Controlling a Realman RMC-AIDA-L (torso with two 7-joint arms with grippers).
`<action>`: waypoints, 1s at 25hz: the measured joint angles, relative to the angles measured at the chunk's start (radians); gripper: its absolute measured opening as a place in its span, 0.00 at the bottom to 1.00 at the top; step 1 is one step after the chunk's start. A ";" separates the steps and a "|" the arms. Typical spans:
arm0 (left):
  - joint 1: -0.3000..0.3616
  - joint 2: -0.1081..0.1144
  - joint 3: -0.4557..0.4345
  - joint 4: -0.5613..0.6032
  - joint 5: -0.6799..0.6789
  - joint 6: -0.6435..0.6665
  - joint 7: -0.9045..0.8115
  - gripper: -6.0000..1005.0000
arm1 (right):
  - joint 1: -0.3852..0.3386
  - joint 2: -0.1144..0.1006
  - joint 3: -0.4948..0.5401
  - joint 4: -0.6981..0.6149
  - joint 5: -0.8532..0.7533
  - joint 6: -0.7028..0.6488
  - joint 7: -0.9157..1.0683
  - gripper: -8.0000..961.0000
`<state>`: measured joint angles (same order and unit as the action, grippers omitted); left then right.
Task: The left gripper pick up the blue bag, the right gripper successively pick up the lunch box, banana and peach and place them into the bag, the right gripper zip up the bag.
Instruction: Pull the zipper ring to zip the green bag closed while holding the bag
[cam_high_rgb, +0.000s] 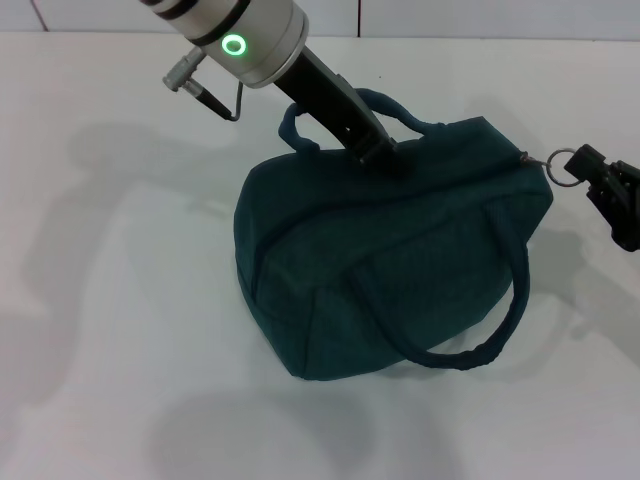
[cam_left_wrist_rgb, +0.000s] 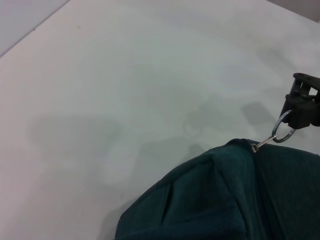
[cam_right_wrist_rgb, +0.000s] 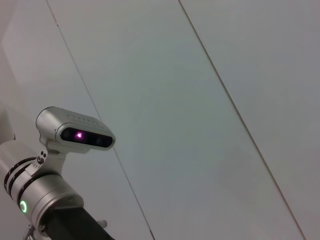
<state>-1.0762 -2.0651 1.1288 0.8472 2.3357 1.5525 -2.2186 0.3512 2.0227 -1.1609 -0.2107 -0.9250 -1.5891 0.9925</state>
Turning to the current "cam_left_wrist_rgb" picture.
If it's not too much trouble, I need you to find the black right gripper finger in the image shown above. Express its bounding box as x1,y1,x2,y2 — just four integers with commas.
281,72,320,130

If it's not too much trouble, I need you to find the metal zipper pull ring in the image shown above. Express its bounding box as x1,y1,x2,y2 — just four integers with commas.
251,109,296,152

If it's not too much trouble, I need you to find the dark teal insulated bag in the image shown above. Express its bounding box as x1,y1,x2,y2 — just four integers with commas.
118,138,320,240

